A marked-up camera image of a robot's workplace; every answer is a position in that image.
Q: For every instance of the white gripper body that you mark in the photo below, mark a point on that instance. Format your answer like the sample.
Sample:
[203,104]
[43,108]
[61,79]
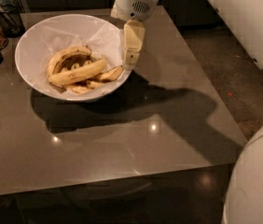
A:
[133,4]

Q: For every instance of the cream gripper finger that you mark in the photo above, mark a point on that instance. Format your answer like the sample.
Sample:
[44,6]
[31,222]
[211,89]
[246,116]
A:
[133,39]

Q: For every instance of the yellow banana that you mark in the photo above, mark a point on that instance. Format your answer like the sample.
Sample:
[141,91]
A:
[79,74]

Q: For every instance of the white bowl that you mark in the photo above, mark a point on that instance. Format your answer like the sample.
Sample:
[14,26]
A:
[29,53]

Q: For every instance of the curved banana peel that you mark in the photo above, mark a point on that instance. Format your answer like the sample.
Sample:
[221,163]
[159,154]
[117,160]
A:
[55,63]

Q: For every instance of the banana peel pieces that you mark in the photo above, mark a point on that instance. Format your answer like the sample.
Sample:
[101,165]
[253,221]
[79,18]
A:
[94,82]

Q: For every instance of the white paper liner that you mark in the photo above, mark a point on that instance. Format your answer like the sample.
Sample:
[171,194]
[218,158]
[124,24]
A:
[102,38]

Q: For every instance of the black wire mesh basket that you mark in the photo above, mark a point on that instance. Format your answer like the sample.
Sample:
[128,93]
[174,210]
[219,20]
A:
[10,20]

